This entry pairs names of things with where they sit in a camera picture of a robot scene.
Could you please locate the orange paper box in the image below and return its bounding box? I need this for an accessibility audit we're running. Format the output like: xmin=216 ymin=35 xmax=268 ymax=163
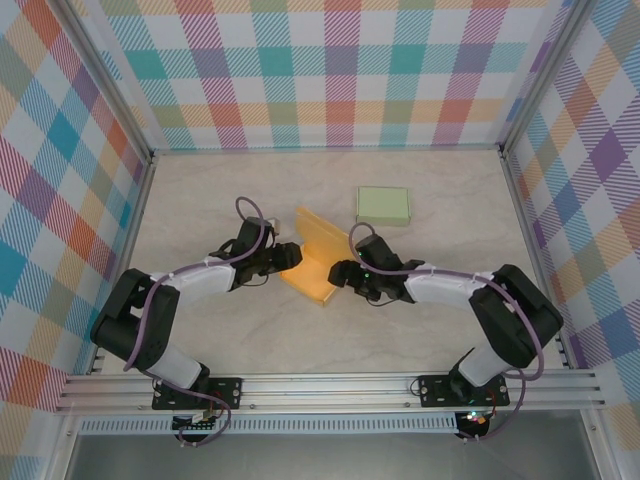
xmin=279 ymin=206 xmax=354 ymax=307

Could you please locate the green paper box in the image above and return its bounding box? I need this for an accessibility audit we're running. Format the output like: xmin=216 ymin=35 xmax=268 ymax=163
xmin=355 ymin=185 xmax=412 ymax=228

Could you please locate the grey metal sheet panel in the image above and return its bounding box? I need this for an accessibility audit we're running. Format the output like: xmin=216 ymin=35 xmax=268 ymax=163
xmin=64 ymin=432 xmax=601 ymax=480

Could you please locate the long aluminium mounting rail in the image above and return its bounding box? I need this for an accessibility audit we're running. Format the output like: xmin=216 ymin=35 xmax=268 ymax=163
xmin=55 ymin=369 xmax=606 ymax=414

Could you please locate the aluminium side floor rail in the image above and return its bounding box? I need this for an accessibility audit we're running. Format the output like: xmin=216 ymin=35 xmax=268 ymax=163
xmin=499 ymin=149 xmax=574 ymax=369
xmin=87 ymin=152 xmax=156 ymax=376

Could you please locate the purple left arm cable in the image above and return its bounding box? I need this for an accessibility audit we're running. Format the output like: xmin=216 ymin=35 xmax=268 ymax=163
xmin=123 ymin=196 xmax=279 ymax=448

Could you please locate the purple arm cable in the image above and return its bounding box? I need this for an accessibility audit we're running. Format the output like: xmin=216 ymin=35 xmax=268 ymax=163
xmin=348 ymin=222 xmax=546 ymax=444
xmin=123 ymin=196 xmax=279 ymax=448

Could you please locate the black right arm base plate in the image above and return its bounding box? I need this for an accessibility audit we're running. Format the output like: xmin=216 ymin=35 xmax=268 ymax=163
xmin=417 ymin=374 xmax=511 ymax=408

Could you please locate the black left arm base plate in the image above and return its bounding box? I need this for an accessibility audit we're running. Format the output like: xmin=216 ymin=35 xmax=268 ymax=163
xmin=151 ymin=377 xmax=245 ymax=411

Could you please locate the slotted grey cable duct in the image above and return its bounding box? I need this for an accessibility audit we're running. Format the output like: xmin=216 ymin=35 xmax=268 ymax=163
xmin=79 ymin=412 xmax=459 ymax=435

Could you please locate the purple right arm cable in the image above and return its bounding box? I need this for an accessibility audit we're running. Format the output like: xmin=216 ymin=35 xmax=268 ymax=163
xmin=348 ymin=222 xmax=546 ymax=444

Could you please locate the aluminium frame post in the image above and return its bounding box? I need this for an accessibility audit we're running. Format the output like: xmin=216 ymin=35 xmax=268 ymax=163
xmin=499 ymin=0 xmax=591 ymax=151
xmin=59 ymin=0 xmax=154 ymax=161

